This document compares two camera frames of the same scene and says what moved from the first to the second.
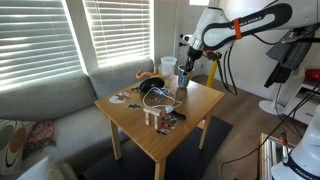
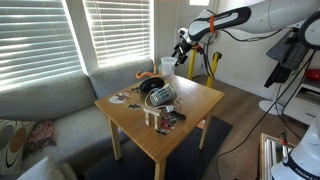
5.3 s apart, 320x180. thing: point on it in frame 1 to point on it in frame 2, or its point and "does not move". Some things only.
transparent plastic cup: [168, 66] does not move
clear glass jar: [183, 79] to [162, 96]
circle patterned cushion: [13, 137] does not move
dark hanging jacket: [291, 53] does not move
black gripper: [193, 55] to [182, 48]
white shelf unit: [304, 102] does not move
